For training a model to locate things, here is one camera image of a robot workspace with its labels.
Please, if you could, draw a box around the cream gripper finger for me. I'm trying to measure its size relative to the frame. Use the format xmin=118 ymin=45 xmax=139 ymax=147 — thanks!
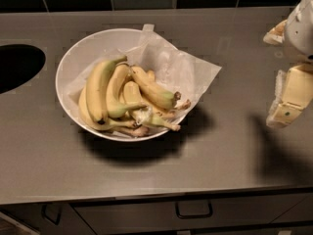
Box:
xmin=263 ymin=21 xmax=287 ymax=45
xmin=266 ymin=64 xmax=313 ymax=128

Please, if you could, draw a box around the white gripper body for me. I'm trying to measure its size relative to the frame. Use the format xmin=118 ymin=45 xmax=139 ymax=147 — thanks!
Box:
xmin=283 ymin=0 xmax=313 ymax=63

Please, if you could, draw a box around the large yellow banana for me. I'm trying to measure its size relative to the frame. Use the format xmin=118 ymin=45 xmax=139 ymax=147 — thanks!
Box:
xmin=86 ymin=56 xmax=127 ymax=124

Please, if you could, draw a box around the yellow banana upper right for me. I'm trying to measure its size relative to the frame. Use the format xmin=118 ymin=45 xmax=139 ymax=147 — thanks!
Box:
xmin=131 ymin=66 xmax=181 ymax=110

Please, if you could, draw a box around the yellow banana centre right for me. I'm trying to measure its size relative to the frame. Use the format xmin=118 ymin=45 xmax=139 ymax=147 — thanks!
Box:
xmin=123 ymin=81 xmax=181 ymax=131

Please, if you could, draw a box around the white bowl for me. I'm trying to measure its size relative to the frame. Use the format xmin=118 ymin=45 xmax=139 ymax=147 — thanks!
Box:
xmin=55 ymin=27 xmax=188 ymax=143

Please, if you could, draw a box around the brown overripe banana bottom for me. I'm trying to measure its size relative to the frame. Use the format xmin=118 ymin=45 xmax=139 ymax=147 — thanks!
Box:
xmin=113 ymin=126 xmax=149 ymax=137

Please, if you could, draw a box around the yellow banana middle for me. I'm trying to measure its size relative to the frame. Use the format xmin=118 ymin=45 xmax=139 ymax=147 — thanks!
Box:
xmin=106 ymin=64 xmax=145 ymax=118

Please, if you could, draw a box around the yellow banana bottom left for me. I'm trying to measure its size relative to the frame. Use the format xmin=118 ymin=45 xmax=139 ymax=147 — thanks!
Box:
xmin=78 ymin=88 xmax=136 ymax=131

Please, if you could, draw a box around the white paper liner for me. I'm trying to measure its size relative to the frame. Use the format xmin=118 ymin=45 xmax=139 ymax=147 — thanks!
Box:
xmin=67 ymin=23 xmax=223 ymax=139

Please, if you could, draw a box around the grey drawer front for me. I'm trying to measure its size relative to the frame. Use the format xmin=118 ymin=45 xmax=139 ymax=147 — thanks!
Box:
xmin=73 ymin=194 xmax=308 ymax=235

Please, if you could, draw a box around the grey cabinet door left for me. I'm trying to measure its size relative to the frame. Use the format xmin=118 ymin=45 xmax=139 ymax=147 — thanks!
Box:
xmin=0 ymin=203 xmax=95 ymax=235

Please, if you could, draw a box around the black drawer handle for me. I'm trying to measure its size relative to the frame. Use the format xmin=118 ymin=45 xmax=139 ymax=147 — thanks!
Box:
xmin=175 ymin=200 xmax=213 ymax=219

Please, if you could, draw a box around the black cabinet handle left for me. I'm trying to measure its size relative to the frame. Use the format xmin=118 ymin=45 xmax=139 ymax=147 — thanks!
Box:
xmin=41 ymin=204 xmax=62 ymax=226

